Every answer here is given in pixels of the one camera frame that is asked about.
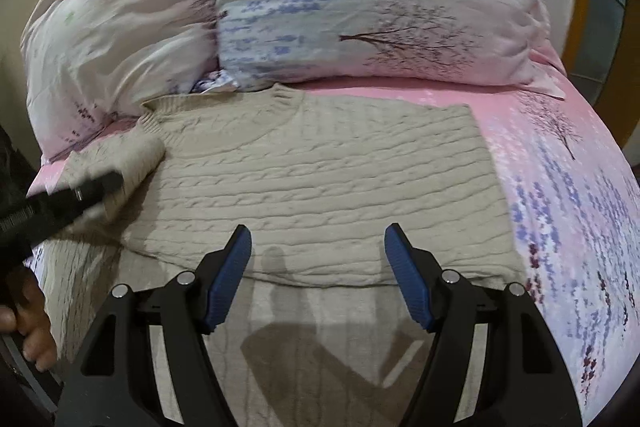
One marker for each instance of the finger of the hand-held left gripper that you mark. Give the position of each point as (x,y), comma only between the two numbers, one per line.
(95,188)

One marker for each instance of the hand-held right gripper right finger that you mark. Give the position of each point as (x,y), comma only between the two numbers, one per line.
(407,277)

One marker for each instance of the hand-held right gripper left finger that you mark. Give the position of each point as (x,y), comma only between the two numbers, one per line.
(227,277)

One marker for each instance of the person's left hand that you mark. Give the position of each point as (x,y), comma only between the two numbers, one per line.
(37,322)

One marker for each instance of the pale pink floral pillow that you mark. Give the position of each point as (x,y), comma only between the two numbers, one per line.
(120,22)

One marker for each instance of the pink floral bed sheet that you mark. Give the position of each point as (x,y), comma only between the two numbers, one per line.
(575,207)

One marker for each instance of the wooden framed glass door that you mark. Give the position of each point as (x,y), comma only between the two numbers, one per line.
(607,7)

